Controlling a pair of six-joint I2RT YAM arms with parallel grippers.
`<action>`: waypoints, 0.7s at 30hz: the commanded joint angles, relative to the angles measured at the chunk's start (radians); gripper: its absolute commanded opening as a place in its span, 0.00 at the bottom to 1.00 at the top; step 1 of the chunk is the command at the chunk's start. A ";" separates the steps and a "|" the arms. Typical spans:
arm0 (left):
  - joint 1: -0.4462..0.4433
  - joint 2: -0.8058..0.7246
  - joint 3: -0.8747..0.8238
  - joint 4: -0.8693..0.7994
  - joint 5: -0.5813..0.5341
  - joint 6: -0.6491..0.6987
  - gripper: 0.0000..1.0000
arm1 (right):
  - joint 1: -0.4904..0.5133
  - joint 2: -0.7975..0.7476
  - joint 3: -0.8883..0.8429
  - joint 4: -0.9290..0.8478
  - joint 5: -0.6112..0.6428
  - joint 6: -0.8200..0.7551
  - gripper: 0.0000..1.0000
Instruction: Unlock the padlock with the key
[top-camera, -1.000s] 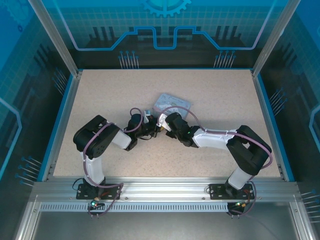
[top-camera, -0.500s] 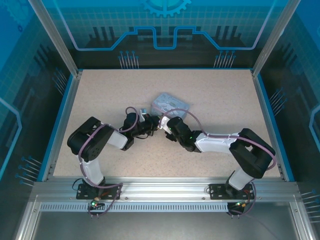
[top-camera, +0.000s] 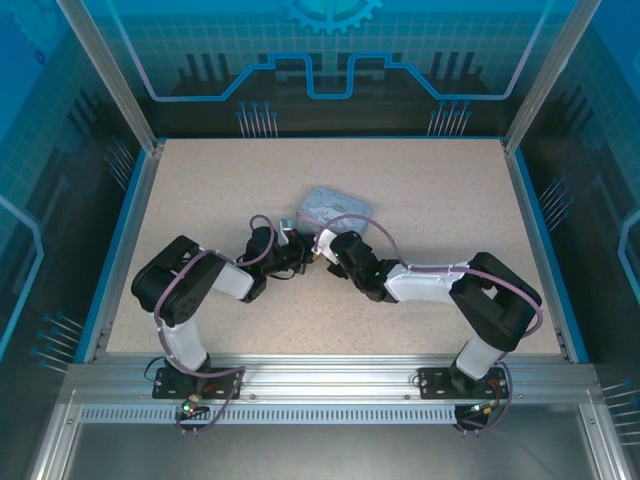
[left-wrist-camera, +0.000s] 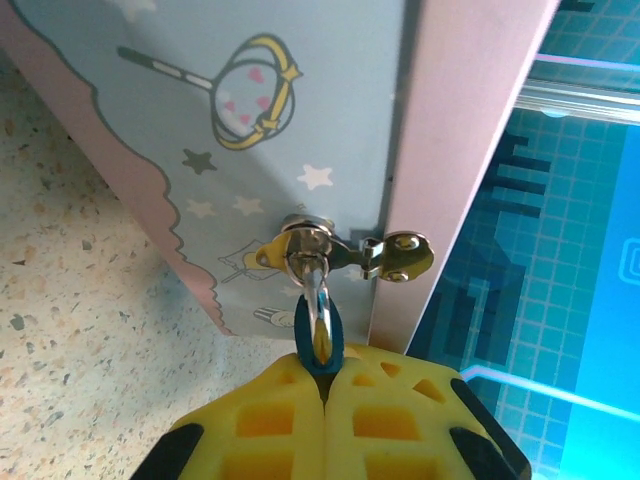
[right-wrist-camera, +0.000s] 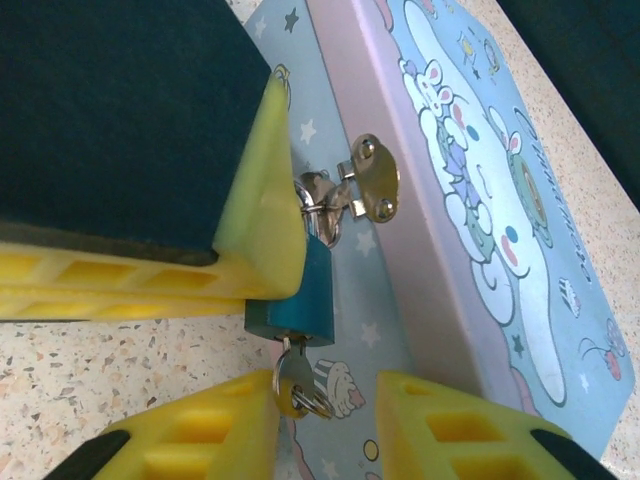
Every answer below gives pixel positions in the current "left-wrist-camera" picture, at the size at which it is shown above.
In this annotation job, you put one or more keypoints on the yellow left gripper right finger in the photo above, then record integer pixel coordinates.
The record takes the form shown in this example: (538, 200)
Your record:
(395, 425)

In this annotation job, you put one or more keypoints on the blue pink printed box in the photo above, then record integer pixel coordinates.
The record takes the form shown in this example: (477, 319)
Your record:
(310, 125)

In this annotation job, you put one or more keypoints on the aluminium frame post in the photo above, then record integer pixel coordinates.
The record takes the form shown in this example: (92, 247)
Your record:
(580, 97)

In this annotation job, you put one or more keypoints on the silver key with blue cover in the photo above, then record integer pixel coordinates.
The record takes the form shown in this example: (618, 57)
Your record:
(301, 330)

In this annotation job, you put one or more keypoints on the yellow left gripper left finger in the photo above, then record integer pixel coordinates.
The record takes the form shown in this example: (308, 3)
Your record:
(260, 425)

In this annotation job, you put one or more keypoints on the gold hasp latch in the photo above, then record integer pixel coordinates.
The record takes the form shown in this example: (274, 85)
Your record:
(400, 255)

